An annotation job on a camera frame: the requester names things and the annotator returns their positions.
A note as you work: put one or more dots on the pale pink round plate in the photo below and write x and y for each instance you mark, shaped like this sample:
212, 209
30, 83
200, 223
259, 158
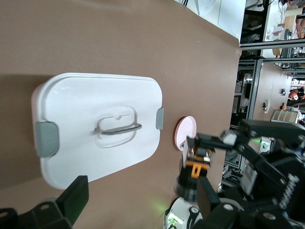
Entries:
188, 128

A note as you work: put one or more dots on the aluminium frame rack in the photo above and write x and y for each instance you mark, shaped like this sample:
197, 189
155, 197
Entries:
256, 78

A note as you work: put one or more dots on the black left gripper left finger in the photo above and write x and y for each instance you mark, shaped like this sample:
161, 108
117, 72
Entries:
76, 198

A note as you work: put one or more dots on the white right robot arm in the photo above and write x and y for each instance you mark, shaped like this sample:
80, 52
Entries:
181, 212

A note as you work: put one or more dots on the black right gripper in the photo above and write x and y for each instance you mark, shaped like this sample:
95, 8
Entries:
276, 171

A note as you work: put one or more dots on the white lidded box grey latches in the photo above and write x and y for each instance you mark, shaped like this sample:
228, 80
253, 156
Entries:
83, 100

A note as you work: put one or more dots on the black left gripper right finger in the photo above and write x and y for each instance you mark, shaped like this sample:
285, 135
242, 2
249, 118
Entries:
206, 198

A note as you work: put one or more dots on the brown table cover mat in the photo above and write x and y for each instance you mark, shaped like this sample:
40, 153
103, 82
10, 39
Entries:
119, 35

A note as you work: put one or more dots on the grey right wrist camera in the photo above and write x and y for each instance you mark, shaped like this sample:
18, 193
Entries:
250, 179

